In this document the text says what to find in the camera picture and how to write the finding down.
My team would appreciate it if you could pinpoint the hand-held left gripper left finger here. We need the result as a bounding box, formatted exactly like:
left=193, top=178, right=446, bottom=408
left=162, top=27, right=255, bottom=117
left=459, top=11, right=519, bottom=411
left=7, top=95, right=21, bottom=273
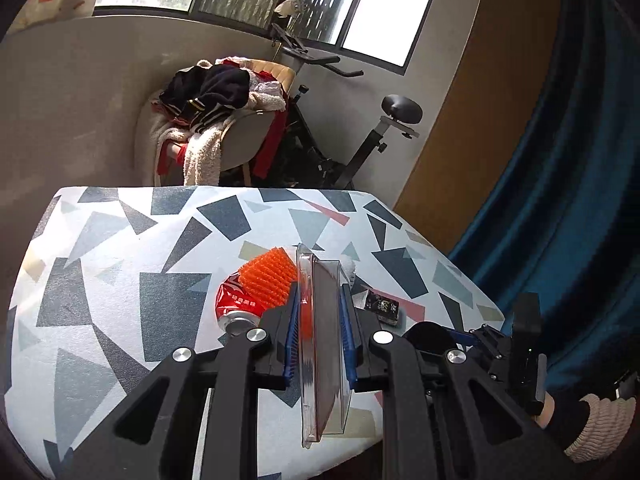
left=82, top=282, right=302, bottom=480

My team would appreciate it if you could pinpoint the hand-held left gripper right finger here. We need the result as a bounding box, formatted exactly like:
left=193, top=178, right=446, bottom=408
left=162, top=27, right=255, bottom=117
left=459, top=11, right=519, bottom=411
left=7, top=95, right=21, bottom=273
left=340, top=282, right=583, bottom=480

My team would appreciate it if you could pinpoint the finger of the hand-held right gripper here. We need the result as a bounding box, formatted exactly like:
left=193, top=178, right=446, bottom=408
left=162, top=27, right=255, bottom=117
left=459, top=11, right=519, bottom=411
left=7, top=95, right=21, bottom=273
left=440, top=326, right=488, bottom=351

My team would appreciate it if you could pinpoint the clear plastic case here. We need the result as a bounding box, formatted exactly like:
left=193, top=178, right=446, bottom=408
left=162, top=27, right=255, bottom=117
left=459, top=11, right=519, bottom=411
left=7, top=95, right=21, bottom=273
left=295, top=242, right=358, bottom=448

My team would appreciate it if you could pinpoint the person's right hand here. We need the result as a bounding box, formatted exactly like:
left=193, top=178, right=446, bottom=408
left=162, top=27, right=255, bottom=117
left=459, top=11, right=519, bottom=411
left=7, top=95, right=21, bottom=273
left=532, top=392, right=558, bottom=428

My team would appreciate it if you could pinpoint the small dark packet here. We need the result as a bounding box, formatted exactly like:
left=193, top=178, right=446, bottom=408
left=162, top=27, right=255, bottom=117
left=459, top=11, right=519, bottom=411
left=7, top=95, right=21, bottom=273
left=362, top=290, right=403, bottom=326

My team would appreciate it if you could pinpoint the crushed red can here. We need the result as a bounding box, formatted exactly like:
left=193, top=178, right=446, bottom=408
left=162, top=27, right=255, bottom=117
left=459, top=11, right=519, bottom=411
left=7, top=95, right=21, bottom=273
left=215, top=277, right=291, bottom=336

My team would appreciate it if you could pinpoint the orange spiky brush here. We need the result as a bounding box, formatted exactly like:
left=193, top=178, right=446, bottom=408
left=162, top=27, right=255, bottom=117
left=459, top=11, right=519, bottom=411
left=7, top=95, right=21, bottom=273
left=239, top=246, right=316, bottom=341

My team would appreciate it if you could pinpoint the black exercise bike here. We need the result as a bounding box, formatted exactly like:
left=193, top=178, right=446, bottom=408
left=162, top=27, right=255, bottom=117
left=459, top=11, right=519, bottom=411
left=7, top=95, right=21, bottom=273
left=270, top=22, right=423, bottom=191

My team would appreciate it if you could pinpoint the geometric patterned tablecloth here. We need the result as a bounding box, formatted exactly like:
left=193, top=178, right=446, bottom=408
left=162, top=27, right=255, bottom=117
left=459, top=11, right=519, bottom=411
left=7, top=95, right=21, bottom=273
left=7, top=185, right=506, bottom=478

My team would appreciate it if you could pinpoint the blue curtain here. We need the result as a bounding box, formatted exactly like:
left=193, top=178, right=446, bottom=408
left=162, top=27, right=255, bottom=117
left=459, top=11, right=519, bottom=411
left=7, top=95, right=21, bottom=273
left=450, top=0, right=640, bottom=401

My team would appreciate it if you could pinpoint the red garment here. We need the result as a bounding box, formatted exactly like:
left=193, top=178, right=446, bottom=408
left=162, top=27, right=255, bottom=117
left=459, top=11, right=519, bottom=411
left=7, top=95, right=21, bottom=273
left=252, top=110, right=288, bottom=176

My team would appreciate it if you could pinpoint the beige chair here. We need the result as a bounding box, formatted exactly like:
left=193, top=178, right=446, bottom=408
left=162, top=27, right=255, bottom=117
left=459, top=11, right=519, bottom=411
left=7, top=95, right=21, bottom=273
left=135, top=57, right=296, bottom=188

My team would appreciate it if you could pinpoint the white fleece blanket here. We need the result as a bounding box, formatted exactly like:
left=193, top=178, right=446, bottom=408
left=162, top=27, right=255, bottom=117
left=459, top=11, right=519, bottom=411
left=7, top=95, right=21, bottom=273
left=150, top=110, right=223, bottom=186

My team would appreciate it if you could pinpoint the wooden panel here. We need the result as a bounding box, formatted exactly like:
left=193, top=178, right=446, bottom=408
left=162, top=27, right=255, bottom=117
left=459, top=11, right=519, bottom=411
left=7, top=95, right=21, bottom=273
left=395, top=0, right=561, bottom=256

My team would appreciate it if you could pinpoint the fluffy pale garment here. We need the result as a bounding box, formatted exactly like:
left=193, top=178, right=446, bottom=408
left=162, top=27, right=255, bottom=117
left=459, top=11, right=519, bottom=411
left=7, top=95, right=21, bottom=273
left=245, top=72, right=288, bottom=113

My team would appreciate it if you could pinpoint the black jacket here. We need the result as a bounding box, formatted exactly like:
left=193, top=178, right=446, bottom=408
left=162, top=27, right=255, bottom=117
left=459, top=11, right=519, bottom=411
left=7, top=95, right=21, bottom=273
left=159, top=65, right=251, bottom=128

